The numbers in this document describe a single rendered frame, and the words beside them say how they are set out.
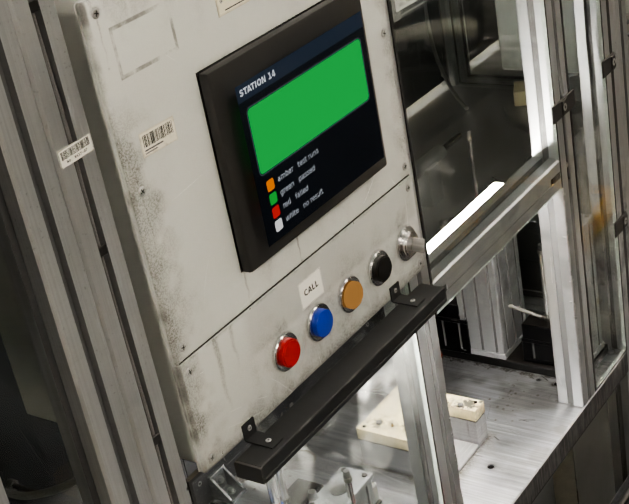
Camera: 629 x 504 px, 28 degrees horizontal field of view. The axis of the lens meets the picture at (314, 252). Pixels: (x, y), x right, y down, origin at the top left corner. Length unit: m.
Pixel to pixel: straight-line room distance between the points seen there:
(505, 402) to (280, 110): 0.97
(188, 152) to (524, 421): 1.01
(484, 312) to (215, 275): 0.98
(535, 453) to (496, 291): 0.29
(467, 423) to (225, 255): 0.84
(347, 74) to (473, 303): 0.89
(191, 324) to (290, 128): 0.21
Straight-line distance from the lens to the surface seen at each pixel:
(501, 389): 2.07
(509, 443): 1.95
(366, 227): 1.36
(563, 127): 1.82
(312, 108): 1.22
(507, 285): 2.08
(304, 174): 1.22
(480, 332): 2.11
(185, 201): 1.12
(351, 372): 1.31
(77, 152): 1.03
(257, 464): 1.21
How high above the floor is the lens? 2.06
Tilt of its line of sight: 26 degrees down
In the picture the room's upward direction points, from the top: 11 degrees counter-clockwise
